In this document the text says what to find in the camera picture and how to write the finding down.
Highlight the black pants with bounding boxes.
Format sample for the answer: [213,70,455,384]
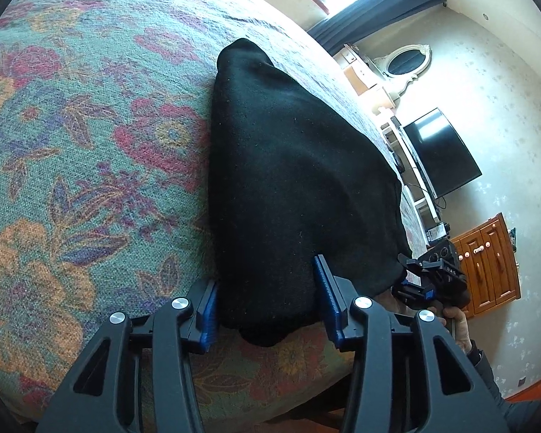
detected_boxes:
[206,37,407,348]

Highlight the black flat television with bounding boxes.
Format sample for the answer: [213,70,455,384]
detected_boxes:
[402,107,483,200]

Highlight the person's right hand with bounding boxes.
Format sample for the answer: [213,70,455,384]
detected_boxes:
[433,304,473,355]

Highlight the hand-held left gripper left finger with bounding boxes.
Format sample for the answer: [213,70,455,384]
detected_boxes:
[35,278,219,433]

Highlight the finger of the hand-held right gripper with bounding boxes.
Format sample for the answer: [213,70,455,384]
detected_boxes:
[396,254,430,277]
[390,280,436,308]

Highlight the small black box device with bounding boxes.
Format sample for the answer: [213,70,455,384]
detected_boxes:
[426,221,452,241]

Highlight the person's right forearm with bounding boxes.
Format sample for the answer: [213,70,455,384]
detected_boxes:
[464,346,541,433]

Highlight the white television stand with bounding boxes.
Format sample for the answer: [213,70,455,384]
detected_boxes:
[381,115,443,236]

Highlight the dark blue curtain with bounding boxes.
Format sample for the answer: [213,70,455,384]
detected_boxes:
[307,0,447,55]

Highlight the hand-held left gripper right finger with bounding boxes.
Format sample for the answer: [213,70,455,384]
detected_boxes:
[312,255,510,433]

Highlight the oval mirror white frame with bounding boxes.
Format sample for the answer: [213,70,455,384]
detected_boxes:
[372,43,432,110]

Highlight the orange wooden cabinet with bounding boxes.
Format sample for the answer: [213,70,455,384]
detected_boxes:
[451,213,523,317]

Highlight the floral bedspread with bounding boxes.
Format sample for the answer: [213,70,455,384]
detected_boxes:
[0,0,430,421]

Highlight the light wooden dresser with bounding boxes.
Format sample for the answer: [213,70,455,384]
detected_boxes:
[333,43,389,98]

